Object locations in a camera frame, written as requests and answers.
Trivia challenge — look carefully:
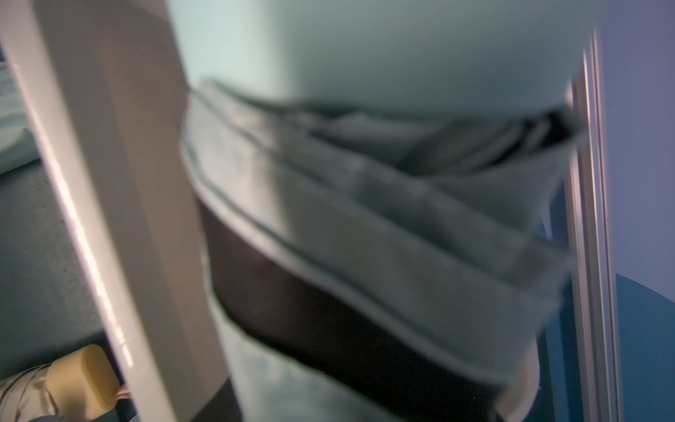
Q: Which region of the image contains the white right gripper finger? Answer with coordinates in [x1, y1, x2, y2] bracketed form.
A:
[1, 1, 232, 421]

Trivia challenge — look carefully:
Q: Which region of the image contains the mint umbrella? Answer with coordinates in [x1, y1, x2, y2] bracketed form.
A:
[168, 1, 608, 421]

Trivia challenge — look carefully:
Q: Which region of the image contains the tan umbrella with black strap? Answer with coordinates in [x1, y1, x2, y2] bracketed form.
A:
[1, 345, 122, 421]

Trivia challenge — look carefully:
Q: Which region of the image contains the aluminium frame right post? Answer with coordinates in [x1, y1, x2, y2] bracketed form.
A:
[564, 32, 624, 421]

